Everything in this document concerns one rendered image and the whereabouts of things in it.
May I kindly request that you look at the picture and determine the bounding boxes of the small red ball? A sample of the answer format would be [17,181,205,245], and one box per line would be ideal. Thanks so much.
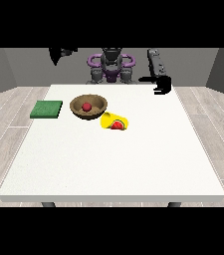
[82,102,93,113]

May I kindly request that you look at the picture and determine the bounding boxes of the grey robot trunk purple rings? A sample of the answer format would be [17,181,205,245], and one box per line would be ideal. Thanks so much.
[86,48,137,86]

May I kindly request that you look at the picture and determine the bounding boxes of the green square pad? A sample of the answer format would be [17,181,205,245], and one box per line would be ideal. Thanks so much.
[29,100,64,120]

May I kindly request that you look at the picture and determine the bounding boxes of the brown wooden bowl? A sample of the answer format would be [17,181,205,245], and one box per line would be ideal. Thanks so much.
[69,94,109,122]

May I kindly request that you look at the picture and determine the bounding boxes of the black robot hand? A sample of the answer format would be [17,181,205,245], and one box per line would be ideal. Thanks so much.
[137,75,173,96]
[48,48,79,67]

